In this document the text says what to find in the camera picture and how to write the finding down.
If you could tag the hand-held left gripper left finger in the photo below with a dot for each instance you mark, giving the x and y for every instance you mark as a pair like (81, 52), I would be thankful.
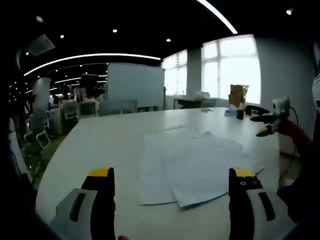
(100, 200)

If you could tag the small dark hanging screen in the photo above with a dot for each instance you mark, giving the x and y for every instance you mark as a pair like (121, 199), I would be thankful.
(89, 80)

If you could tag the black cup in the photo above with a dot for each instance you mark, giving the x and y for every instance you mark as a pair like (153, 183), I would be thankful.
(240, 114)

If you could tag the ceiling air conditioner unit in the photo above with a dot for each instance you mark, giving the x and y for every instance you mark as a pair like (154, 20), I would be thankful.
(41, 45)

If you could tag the large bright window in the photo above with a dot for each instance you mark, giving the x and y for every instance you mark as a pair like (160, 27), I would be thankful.
(235, 65)
(175, 75)

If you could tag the person's left hand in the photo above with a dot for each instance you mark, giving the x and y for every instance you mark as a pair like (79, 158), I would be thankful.
(123, 238)

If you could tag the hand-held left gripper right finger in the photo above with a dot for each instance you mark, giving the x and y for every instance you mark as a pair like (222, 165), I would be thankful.
(240, 205)

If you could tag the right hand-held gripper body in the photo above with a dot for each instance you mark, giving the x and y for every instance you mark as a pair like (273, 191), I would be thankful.
(281, 106)

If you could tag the white square pillar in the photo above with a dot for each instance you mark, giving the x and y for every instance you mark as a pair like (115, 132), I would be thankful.
(41, 92)

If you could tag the grey low partition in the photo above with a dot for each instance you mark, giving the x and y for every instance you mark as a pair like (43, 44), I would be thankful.
(120, 107)

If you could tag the white office desk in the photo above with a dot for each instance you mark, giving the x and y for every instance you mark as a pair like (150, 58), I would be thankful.
(85, 106)

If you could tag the white chest-worn device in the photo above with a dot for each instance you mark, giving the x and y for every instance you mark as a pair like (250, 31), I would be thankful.
(317, 87)

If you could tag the stack of printing papers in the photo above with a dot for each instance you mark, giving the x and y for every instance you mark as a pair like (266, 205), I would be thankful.
(195, 162)

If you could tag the long ceiling light strip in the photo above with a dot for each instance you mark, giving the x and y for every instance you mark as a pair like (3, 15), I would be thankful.
(87, 57)
(220, 17)

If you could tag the ceiling spotlights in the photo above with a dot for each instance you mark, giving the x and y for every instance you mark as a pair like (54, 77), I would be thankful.
(114, 30)

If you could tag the large whiteboard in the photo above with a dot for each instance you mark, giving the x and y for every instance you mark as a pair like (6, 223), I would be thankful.
(136, 85)

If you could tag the window side desk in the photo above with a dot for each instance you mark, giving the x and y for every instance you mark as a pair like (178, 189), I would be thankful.
(195, 102)

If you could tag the white table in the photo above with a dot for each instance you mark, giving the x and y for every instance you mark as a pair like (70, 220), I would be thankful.
(100, 140)

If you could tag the brown cardboard box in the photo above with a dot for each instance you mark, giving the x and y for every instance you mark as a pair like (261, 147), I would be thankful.
(238, 96)

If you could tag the white office chair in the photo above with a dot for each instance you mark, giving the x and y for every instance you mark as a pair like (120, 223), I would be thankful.
(38, 120)

